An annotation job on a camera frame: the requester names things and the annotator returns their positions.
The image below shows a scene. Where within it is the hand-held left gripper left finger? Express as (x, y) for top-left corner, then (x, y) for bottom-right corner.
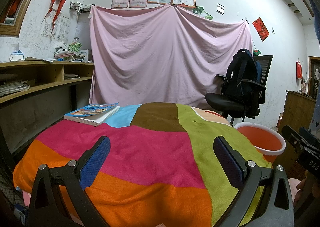
(29, 136), (112, 227)

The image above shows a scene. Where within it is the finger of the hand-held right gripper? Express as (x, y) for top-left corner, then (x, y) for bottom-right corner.
(281, 125), (307, 159)
(299, 127), (320, 150)

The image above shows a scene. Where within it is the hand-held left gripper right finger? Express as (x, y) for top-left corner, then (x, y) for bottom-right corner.
(213, 136), (295, 227)

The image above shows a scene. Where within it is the orange bucket with white rim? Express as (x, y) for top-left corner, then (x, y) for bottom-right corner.
(234, 122), (286, 162)

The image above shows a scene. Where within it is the person's right hand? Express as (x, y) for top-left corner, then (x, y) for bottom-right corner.
(296, 171), (309, 191)

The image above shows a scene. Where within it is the blue patterned cloth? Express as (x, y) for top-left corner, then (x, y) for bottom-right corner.
(309, 92), (320, 139)

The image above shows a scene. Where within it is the wooden cabinet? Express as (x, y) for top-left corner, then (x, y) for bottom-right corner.
(277, 90), (317, 137)

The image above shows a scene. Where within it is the pink bedding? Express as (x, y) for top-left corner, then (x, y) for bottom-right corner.
(287, 178), (300, 202)

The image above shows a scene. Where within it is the blue illustrated workbook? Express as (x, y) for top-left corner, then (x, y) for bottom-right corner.
(64, 103), (120, 127)

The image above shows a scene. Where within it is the multicoloured patchwork blanket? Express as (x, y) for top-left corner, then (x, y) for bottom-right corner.
(12, 102), (273, 227)

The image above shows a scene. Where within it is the black office chair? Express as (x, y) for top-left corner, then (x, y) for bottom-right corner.
(205, 55), (274, 125)

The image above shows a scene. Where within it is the dark blue backpack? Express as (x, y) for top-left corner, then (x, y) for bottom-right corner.
(224, 49), (262, 105)

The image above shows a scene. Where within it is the stack of books and papers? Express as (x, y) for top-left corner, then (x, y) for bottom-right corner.
(54, 51), (89, 62)

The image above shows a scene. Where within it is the pile of newspapers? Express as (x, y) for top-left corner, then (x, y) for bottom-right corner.
(0, 81), (30, 97)

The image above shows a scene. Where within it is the glass jar with green contents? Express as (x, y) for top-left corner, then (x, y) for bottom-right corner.
(69, 37), (82, 52)

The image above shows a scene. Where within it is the pink hanging bed sheet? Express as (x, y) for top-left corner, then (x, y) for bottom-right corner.
(89, 4), (253, 111)

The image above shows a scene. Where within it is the blue white tissue box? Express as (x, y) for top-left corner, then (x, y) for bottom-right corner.
(9, 51), (25, 62)

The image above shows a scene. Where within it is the wooden framed mirror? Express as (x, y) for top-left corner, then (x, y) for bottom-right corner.
(0, 0), (52, 37)

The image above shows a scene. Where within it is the wooden door frame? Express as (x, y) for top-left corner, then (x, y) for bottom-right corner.
(307, 56), (320, 97)

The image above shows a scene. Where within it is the red diamond wall poster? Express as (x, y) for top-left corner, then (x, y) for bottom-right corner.
(252, 17), (270, 42)

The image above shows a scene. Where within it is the paper wall calendar sheet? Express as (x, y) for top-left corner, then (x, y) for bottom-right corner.
(42, 16), (59, 39)
(57, 16), (70, 41)

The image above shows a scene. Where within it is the metal wire wall rack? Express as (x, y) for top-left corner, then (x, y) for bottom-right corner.
(69, 2), (93, 14)

